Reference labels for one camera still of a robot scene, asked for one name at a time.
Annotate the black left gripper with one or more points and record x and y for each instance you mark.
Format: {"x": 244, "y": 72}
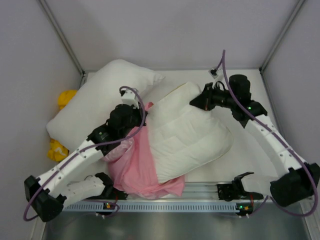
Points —
{"x": 141, "y": 116}

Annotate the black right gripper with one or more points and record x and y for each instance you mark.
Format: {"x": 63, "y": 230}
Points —
{"x": 204, "y": 96}

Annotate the pink pillowcase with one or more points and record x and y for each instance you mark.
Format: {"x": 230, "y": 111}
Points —
{"x": 132, "y": 169}

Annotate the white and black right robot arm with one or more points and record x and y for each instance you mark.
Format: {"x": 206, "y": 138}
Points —
{"x": 296, "y": 179}

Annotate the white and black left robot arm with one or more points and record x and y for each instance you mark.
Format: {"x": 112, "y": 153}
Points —
{"x": 44, "y": 193}

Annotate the bare white pillow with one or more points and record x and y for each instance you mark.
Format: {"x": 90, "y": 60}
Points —
{"x": 93, "y": 102}

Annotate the yellow cloth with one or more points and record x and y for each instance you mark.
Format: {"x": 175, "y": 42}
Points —
{"x": 59, "y": 129}

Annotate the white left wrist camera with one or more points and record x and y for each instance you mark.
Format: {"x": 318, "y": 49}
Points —
{"x": 128, "y": 97}

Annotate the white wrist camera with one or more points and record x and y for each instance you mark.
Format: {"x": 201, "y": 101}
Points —
{"x": 217, "y": 74}
{"x": 128, "y": 97}

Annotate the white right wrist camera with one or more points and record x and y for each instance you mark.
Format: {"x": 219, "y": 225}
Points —
{"x": 217, "y": 74}

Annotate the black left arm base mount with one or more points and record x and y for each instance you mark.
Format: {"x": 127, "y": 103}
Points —
{"x": 117, "y": 195}

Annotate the aluminium front rail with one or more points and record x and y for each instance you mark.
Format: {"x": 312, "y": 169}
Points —
{"x": 192, "y": 190}

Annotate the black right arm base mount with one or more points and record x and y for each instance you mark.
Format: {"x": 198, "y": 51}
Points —
{"x": 229, "y": 192}

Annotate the grey slotted cable duct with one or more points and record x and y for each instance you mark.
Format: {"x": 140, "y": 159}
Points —
{"x": 161, "y": 206}

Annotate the left aluminium corner post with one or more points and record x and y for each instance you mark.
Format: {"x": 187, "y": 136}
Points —
{"x": 60, "y": 34}

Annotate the aluminium corner post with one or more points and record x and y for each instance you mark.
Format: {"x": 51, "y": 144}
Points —
{"x": 285, "y": 27}
{"x": 60, "y": 34}

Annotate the right aluminium corner post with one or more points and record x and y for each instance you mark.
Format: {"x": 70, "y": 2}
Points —
{"x": 285, "y": 27}

